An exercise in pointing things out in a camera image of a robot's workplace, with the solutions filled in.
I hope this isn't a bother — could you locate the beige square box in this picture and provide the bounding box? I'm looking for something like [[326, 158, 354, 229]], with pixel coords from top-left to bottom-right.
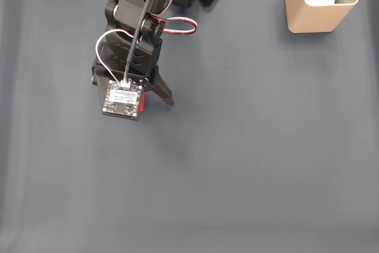
[[284, 0, 359, 34]]

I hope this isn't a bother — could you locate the black camera cable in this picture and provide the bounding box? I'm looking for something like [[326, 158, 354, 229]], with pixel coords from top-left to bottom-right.
[[123, 0, 166, 85]]

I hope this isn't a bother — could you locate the white red servo cable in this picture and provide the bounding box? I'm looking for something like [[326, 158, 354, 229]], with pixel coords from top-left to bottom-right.
[[95, 28, 134, 85], [144, 0, 198, 36]]

